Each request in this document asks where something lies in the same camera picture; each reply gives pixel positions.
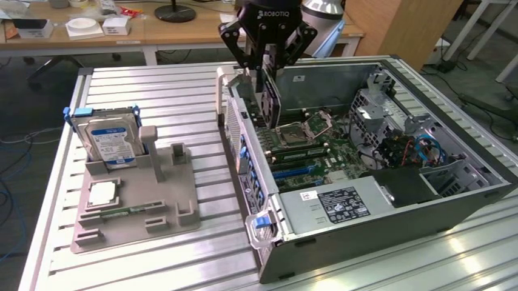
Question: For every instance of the grey parts rack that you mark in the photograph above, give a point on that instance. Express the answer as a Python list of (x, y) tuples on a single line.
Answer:
[(138, 212)]

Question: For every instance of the RAM stick with white label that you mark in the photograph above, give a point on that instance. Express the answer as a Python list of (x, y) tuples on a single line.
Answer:
[(300, 154)]

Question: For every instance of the black chair base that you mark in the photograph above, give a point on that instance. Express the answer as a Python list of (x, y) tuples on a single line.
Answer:
[(53, 65)]

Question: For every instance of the blue case latch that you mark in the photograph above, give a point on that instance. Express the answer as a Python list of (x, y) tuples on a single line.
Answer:
[(260, 220)]

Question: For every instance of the graphics card with black fan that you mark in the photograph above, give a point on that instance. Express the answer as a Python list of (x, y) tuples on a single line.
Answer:
[(272, 100)]

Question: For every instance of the CPU socket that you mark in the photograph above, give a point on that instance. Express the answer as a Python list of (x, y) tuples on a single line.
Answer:
[(293, 135)]

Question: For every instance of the red packet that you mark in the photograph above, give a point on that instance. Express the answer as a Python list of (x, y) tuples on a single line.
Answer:
[(131, 12)]

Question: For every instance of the silver CPU chip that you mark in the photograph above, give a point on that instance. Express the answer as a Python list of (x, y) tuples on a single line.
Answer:
[(103, 193)]

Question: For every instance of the black open PC case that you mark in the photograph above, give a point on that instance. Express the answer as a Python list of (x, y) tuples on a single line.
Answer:
[(364, 242)]

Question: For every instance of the metal socket cover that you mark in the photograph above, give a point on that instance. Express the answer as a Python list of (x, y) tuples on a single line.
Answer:
[(320, 113)]

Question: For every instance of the black plastic shroud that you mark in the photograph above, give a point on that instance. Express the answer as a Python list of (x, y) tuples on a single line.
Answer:
[(405, 188)]

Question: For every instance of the green motherboard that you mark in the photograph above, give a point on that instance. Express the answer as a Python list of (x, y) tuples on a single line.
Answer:
[(336, 157)]

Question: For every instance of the hard disk in blue carrier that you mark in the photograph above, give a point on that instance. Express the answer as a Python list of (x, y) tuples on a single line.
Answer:
[(110, 142)]

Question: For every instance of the silver disk bay bracket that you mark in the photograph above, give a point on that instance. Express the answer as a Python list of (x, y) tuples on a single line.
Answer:
[(457, 175)]

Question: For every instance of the white table frame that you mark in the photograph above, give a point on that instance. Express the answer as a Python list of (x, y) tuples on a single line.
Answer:
[(489, 30)]

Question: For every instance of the green RAM stick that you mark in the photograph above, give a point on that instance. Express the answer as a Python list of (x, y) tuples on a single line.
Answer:
[(122, 211)]

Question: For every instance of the blue expansion slot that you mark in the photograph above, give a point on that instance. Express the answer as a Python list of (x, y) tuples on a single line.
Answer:
[(293, 172)]

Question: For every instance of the black floor stand base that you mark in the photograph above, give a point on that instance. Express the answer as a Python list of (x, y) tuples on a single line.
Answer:
[(489, 104)]

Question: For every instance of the grey cup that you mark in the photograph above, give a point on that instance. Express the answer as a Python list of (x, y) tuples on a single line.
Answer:
[(59, 3)]

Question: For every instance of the black RAM slot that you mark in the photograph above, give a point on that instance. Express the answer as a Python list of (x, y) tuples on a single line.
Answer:
[(293, 120), (293, 113)]

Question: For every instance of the wooden desk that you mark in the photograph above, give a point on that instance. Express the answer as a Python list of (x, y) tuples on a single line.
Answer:
[(134, 33)]

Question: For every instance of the black round lamp base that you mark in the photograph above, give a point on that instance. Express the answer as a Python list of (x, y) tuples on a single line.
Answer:
[(176, 14)]

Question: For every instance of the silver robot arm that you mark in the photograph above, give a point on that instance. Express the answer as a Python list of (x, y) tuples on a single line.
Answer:
[(324, 9)]

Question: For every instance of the wooden cabinet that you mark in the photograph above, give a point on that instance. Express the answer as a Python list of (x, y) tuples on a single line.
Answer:
[(405, 30)]

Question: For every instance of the silver disk bay cage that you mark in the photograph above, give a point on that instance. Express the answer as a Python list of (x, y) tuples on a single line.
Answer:
[(370, 115)]

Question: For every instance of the white paper stack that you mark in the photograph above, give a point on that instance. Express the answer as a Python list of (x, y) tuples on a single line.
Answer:
[(228, 17)]

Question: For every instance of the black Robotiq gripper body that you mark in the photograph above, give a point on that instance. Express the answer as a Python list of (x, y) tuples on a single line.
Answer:
[(272, 18)]

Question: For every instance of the small white labelled box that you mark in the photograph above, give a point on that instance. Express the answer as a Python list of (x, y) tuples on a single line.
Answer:
[(117, 27)]

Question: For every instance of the white box with black lid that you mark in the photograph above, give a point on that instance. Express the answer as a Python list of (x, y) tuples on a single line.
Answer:
[(37, 31)]

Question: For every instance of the white wall device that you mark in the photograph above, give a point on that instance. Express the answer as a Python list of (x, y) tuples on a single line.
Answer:
[(440, 51)]

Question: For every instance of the white round container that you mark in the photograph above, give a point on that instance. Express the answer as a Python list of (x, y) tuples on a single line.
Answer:
[(83, 28)]

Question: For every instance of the grey power supply unit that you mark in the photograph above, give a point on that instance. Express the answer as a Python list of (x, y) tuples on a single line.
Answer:
[(308, 218)]

